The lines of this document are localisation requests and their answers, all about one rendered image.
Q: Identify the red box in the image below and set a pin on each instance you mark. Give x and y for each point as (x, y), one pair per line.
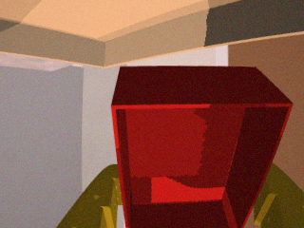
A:
(186, 167)

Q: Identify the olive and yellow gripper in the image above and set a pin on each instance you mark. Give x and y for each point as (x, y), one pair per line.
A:
(280, 203)

